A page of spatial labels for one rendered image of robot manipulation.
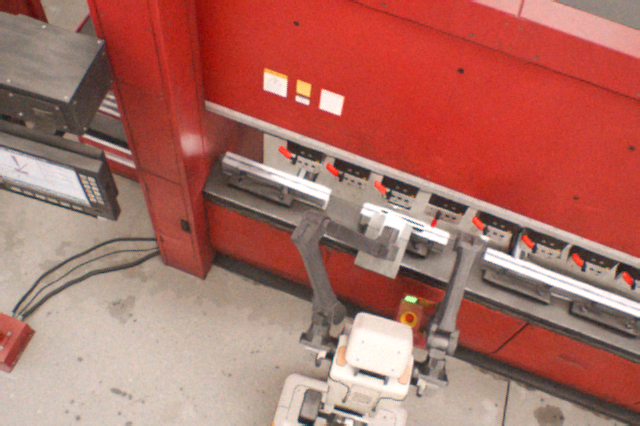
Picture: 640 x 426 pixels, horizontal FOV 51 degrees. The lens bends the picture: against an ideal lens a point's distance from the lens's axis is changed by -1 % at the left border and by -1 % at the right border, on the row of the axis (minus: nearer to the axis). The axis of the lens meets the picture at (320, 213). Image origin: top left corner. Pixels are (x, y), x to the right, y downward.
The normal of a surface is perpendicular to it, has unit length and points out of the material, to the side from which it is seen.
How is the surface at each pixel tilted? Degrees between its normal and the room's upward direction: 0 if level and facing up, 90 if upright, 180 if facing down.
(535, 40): 90
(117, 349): 0
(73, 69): 0
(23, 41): 0
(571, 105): 90
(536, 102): 90
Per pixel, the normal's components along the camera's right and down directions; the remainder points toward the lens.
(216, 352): 0.09, -0.46
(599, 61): -0.35, 0.82
